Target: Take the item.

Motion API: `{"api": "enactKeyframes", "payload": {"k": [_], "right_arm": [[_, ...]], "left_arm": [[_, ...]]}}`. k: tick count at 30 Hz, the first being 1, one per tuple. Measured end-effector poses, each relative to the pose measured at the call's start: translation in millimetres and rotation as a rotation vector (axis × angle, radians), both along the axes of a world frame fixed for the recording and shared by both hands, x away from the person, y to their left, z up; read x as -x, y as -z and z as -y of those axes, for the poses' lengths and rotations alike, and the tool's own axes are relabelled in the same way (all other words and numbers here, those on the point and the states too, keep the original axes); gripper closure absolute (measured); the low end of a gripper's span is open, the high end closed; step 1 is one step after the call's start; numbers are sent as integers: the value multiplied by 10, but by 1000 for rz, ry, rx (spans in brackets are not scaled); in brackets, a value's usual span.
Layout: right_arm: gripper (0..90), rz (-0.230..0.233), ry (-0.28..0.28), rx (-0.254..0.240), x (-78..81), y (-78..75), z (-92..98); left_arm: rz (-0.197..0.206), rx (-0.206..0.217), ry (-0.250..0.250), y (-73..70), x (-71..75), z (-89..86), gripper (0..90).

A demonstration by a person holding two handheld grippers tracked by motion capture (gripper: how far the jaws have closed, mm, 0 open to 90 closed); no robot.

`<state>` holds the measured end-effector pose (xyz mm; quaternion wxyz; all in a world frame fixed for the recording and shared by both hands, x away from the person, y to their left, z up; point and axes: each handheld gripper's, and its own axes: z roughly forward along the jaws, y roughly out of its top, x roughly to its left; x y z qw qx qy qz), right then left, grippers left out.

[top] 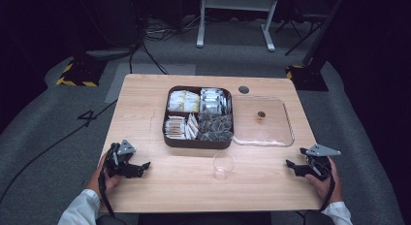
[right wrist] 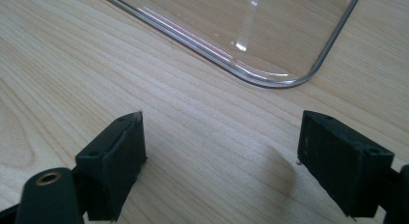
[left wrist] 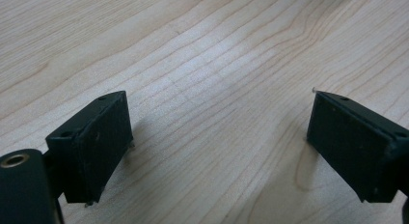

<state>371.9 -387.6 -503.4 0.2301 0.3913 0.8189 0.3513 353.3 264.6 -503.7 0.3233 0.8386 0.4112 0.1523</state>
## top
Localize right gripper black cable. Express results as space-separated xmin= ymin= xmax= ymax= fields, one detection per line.
xmin=318 ymin=158 xmax=337 ymax=213

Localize clear lid with brown knob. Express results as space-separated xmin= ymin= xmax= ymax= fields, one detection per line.
xmin=231 ymin=95 xmax=296 ymax=147

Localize row of brown stick packets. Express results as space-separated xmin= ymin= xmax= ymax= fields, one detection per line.
xmin=163 ymin=112 xmax=201 ymax=142

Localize clear plastic cup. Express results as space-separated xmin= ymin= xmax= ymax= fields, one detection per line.
xmin=211 ymin=150 xmax=237 ymax=181

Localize black tripod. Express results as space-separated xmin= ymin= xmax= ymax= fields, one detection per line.
xmin=274 ymin=11 xmax=328 ymax=57

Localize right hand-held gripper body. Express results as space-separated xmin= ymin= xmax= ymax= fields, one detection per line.
xmin=299 ymin=144 xmax=342 ymax=182

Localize black yellow striped stand base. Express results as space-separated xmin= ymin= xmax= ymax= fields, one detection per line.
xmin=284 ymin=63 xmax=330 ymax=92
xmin=55 ymin=58 xmax=108 ymax=88

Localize pile of grey tea bags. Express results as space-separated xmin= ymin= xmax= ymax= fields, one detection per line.
xmin=197 ymin=112 xmax=235 ymax=143

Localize person's dark lap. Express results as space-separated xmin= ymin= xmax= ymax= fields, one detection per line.
xmin=95 ymin=210 xmax=335 ymax=225

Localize person's left hand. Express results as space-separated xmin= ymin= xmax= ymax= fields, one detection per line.
xmin=86 ymin=152 xmax=126 ymax=199

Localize white metal table frame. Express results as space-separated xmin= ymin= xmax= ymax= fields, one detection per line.
xmin=196 ymin=0 xmax=281 ymax=53

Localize pile of yellow white packets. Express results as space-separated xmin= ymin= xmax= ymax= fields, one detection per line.
xmin=167 ymin=89 xmax=202 ymax=113

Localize brown compartment box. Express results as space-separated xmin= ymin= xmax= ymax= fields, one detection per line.
xmin=161 ymin=85 xmax=235 ymax=150

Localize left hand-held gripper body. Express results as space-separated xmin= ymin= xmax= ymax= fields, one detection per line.
xmin=105 ymin=139 xmax=138 ymax=178

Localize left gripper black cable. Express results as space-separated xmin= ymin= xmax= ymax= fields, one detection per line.
xmin=98 ymin=143 xmax=118 ymax=217

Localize person's right hand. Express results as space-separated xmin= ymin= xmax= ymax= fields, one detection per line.
xmin=303 ymin=156 xmax=344 ymax=205

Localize black floor cable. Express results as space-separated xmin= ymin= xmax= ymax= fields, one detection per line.
xmin=128 ymin=40 xmax=170 ymax=76
xmin=0 ymin=98 xmax=118 ymax=205

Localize pile of silver packets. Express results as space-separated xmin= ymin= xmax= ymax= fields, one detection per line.
xmin=199 ymin=87 xmax=233 ymax=115

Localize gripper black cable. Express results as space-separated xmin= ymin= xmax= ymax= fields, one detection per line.
xmin=98 ymin=143 xmax=118 ymax=217
xmin=318 ymin=158 xmax=337 ymax=213

